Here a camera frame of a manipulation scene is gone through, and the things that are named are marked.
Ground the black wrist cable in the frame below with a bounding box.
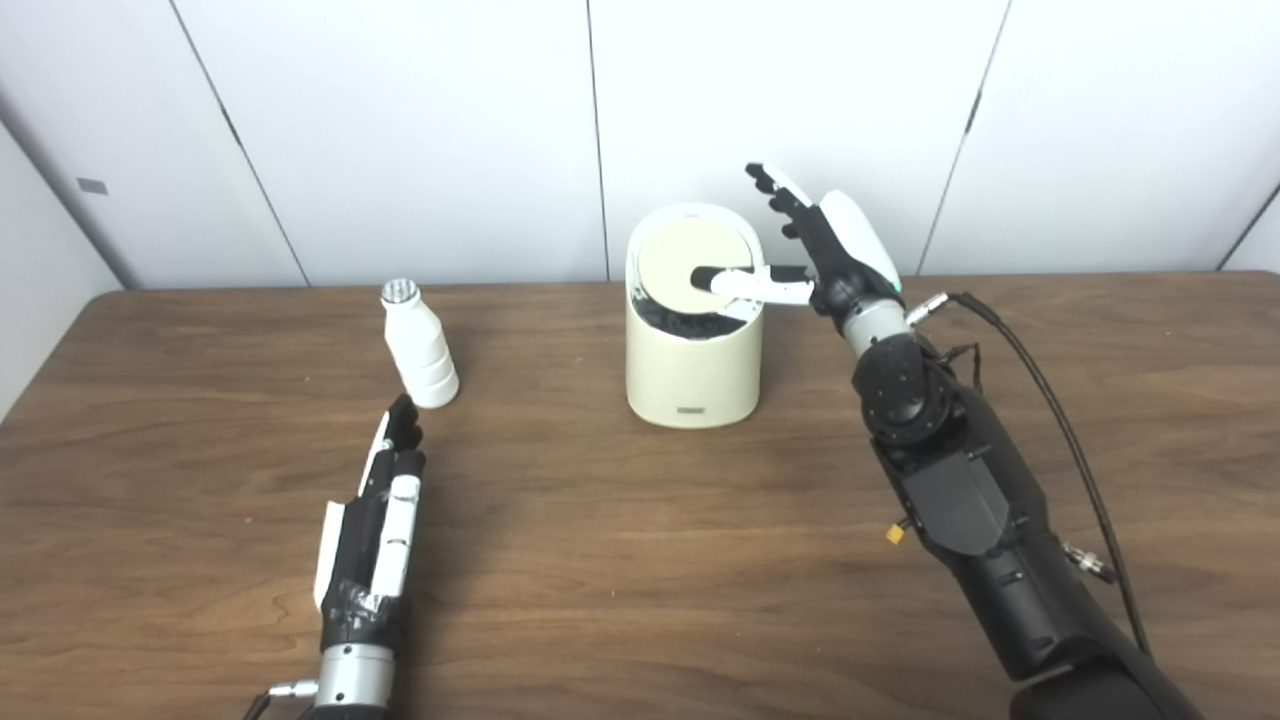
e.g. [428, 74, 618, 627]
[240, 678, 321, 720]
[905, 290, 1153, 656]

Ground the black bin liner bag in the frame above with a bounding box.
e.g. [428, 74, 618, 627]
[630, 285, 746, 341]

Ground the white and black left hand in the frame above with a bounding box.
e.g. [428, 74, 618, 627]
[313, 393, 428, 653]

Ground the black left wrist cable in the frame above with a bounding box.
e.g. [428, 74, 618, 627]
[240, 678, 321, 720]

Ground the round cream bin lid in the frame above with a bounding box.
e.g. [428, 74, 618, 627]
[637, 222, 753, 316]

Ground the cream-colored desktop bin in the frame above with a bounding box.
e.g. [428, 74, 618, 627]
[625, 203, 766, 430]

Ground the white and black right hand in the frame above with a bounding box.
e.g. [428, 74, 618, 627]
[690, 162, 904, 323]

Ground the small white plastic bottle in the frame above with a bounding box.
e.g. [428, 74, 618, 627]
[380, 278, 461, 410]

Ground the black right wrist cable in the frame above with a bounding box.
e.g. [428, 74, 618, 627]
[905, 290, 1153, 656]

